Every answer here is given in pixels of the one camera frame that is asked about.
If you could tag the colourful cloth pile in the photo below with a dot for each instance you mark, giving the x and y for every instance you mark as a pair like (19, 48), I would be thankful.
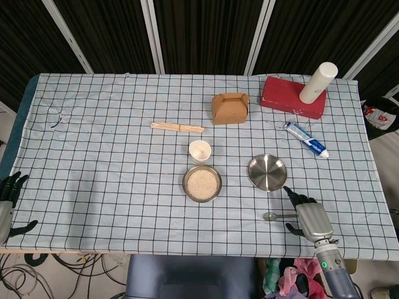
(290, 280)

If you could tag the metal bowl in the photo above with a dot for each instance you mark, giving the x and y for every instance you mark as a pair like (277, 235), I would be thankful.
(219, 183)

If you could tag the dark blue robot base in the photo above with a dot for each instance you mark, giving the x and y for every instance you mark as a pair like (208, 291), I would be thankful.
(187, 277)

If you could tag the brown cardboard takeaway box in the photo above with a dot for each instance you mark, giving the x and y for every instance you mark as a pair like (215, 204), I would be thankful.
(229, 112)

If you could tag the blue checkered tablecloth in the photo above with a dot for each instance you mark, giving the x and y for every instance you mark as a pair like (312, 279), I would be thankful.
(109, 171)

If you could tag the white paper cup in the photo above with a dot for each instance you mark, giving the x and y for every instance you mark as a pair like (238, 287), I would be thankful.
(199, 152)

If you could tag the dark blue table pad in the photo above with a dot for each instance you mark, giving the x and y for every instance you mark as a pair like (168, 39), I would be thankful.
(22, 109)

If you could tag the white blue toothpaste tube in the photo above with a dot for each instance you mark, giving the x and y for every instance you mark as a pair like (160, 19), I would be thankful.
(305, 137)

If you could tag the red block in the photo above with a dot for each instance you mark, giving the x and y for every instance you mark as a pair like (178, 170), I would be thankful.
(280, 93)

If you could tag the wooden chopstick bundle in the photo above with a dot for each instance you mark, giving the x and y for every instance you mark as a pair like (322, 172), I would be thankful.
(174, 127)

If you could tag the black partition screen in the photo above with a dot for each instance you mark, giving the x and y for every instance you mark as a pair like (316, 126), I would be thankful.
(202, 31)

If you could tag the white cylindrical bottle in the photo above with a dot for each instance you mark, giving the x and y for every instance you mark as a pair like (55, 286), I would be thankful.
(316, 84)

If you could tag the black bag with red print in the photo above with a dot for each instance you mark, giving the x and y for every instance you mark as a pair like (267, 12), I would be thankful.
(381, 120)

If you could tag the metal spoon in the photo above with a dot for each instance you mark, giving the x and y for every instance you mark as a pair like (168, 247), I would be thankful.
(269, 216)

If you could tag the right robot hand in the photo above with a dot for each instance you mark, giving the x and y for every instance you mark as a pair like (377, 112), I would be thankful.
(313, 218)

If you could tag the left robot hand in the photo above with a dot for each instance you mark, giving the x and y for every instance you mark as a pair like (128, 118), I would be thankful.
(6, 215)

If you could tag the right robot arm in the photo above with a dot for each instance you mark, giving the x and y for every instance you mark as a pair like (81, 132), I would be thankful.
(335, 275)

